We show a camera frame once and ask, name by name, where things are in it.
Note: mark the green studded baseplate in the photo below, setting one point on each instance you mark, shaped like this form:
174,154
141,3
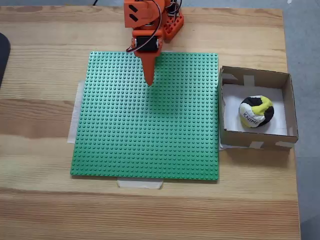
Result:
162,125

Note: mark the white paper sheet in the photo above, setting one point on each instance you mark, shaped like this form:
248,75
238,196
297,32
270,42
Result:
232,115

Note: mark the black rounded object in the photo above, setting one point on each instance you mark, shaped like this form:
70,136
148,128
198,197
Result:
3,57

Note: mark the open cardboard box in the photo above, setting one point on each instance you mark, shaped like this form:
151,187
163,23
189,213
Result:
260,142

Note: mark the masking tape strip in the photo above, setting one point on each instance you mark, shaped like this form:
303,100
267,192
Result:
75,112
140,184

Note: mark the black yellow white KNIME ball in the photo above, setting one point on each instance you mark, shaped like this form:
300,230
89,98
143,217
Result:
255,112

